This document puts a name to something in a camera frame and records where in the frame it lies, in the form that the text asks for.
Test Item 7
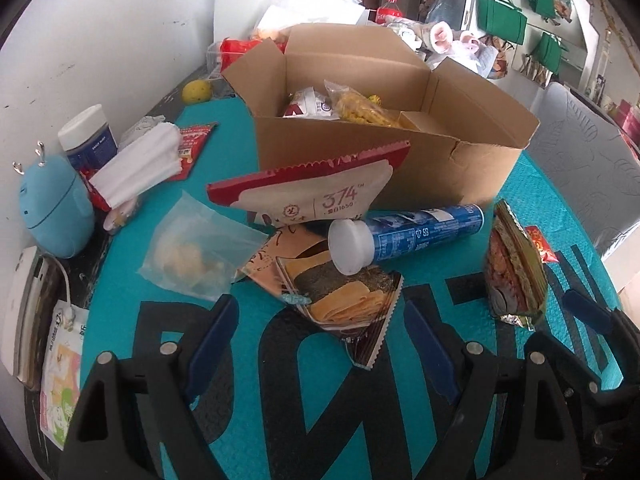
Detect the crumpled white paper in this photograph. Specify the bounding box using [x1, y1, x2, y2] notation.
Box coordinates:
[120, 115, 166, 137]

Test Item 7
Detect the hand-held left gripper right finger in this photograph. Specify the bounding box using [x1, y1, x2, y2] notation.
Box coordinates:
[403, 304, 583, 480]

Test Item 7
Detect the white grey device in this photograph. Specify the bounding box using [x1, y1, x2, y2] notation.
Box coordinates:
[0, 246, 66, 392]

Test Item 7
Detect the grey plush mouse toy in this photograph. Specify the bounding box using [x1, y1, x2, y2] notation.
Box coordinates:
[425, 20, 481, 56]

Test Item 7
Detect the yellow round fruit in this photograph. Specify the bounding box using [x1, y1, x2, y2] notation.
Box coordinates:
[181, 79, 213, 106]

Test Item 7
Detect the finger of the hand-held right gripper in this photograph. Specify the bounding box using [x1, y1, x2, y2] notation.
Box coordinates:
[524, 331, 623, 411]
[561, 289, 640, 356]

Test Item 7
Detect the large green tote bag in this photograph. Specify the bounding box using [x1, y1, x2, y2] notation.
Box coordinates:
[475, 0, 528, 46]

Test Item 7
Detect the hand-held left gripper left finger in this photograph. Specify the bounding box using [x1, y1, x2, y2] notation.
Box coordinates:
[59, 294, 241, 480]

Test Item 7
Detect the patterned tote bag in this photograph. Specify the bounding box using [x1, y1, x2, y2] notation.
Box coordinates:
[482, 42, 511, 81]

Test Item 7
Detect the cardboard box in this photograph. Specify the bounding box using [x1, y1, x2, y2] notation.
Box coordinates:
[221, 22, 541, 211]

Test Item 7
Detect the gold green snack packet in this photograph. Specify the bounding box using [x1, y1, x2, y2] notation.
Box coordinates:
[482, 199, 550, 331]

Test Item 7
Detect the grey chair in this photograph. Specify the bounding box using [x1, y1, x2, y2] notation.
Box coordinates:
[530, 82, 640, 261]

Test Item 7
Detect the red flat packet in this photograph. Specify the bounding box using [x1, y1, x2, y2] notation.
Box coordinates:
[165, 122, 220, 181]

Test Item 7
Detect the seaweed snack foil packet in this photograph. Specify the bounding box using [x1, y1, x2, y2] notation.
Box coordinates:
[240, 225, 405, 370]

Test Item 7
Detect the white tissue stack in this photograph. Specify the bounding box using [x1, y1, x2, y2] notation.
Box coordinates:
[90, 122, 182, 211]

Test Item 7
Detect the cartoon printed packet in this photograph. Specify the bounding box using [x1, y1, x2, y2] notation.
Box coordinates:
[40, 300, 91, 451]

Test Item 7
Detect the red white snack bag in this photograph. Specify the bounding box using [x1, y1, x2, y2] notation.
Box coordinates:
[206, 141, 411, 226]

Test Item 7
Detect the light blue humidifier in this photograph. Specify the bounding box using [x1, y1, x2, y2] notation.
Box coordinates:
[12, 142, 96, 259]

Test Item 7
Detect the yellow waffle snack bag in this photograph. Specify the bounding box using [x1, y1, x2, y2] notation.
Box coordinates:
[325, 80, 401, 128]

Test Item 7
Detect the clear bag of bread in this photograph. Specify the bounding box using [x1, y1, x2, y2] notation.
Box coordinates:
[250, 5, 301, 41]

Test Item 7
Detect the blue snack tube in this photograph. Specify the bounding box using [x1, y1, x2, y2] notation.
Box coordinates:
[327, 204, 486, 276]

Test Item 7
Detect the red cola bottle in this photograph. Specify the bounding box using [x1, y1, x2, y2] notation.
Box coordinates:
[375, 0, 403, 23]

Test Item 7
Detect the red candy packet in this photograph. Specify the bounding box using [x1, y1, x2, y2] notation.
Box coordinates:
[525, 225, 560, 265]

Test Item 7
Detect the pink gift box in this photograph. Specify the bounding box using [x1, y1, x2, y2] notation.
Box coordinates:
[617, 100, 640, 141]

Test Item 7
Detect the white red snack packet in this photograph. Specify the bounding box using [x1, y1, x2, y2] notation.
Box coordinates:
[282, 87, 336, 120]

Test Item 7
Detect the clear plastic snack bag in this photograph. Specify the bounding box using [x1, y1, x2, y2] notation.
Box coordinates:
[137, 192, 268, 303]

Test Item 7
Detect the clear plastic bin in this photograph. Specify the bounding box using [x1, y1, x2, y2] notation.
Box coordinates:
[206, 42, 236, 81]

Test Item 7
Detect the white-lidded blue jar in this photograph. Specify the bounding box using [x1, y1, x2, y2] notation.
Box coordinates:
[57, 105, 118, 171]

